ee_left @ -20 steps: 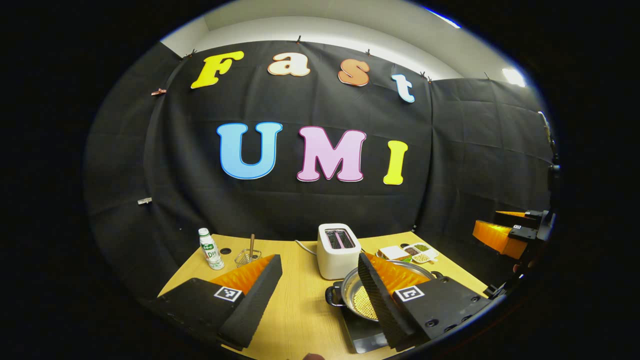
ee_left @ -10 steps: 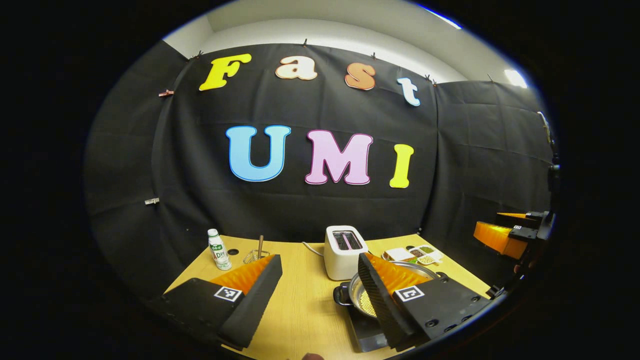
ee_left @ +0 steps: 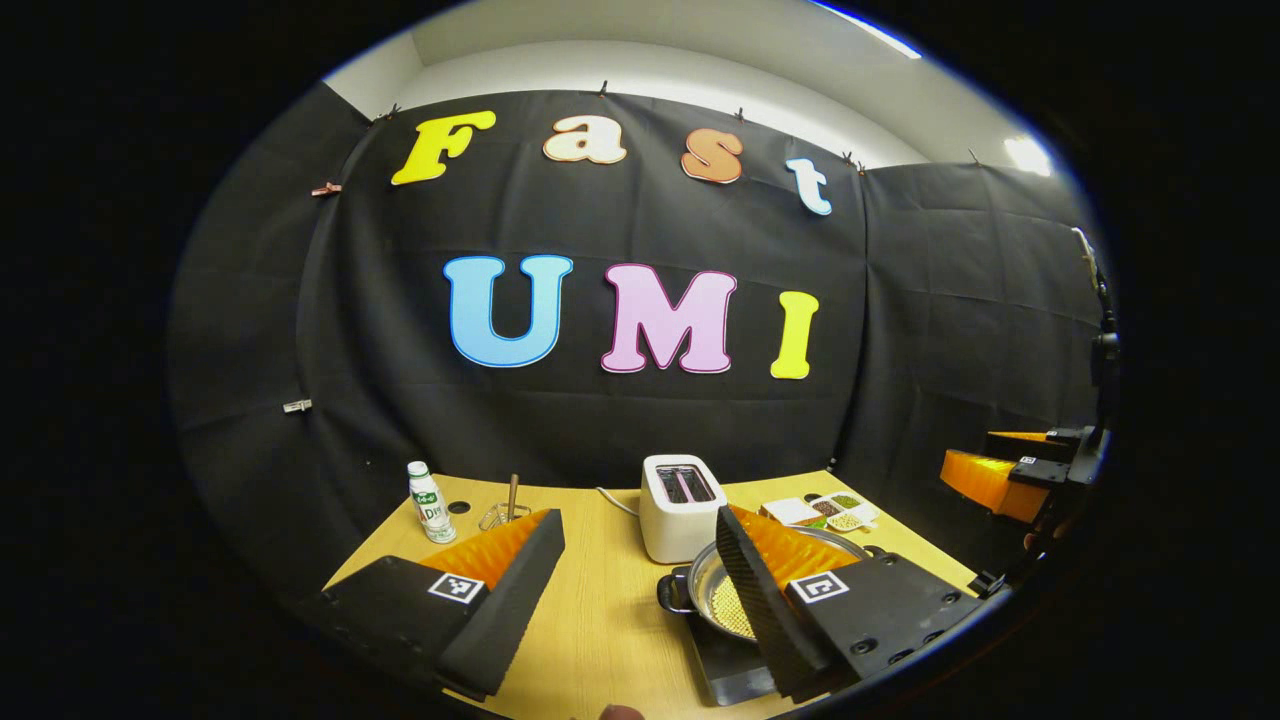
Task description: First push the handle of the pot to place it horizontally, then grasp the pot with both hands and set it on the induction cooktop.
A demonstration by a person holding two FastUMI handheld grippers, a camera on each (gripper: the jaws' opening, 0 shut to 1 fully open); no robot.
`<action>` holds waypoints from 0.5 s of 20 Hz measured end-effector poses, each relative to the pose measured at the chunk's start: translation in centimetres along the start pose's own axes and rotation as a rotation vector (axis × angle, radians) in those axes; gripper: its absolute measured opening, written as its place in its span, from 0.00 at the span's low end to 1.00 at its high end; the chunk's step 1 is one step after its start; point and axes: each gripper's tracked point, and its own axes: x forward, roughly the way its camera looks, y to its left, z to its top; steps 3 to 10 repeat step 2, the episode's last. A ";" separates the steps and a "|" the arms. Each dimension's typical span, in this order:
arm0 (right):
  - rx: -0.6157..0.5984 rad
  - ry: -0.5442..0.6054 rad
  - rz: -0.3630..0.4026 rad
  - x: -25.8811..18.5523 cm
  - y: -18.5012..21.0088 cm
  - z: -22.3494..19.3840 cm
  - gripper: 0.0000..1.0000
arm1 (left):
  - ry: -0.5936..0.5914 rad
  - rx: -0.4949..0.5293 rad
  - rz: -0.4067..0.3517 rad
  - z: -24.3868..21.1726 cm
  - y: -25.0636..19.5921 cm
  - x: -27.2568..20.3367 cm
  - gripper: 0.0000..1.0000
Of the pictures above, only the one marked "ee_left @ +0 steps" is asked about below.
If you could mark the small ceiling light panel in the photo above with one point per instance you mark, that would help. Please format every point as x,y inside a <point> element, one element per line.
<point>1028,156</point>

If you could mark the small pink clip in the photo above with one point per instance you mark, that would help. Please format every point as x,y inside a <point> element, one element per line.
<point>326,189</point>

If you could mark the white toaster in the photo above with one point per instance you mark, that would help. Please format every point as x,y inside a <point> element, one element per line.
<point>675,530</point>

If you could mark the white drink bottle green label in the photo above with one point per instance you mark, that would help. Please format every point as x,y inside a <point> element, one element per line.
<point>430,505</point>

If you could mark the pile of yellow soybeans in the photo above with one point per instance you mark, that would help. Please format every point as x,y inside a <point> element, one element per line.
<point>730,610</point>

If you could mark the sandwich with lettuce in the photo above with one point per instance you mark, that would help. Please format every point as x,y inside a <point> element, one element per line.
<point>790,511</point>

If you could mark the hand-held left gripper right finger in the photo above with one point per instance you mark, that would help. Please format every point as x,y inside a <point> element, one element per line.
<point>765,610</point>

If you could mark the white divided dish with beans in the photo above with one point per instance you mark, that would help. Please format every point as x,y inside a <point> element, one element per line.
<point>848,512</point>

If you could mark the wooden stick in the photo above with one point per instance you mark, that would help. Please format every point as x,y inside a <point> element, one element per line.
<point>513,495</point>

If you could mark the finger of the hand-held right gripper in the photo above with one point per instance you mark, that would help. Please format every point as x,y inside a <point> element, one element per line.
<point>985,480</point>
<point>1030,442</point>

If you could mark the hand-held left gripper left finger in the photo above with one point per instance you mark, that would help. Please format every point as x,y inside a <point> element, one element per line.
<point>510,610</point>

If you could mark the black induction cooktop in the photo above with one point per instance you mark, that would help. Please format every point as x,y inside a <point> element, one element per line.
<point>730,670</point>

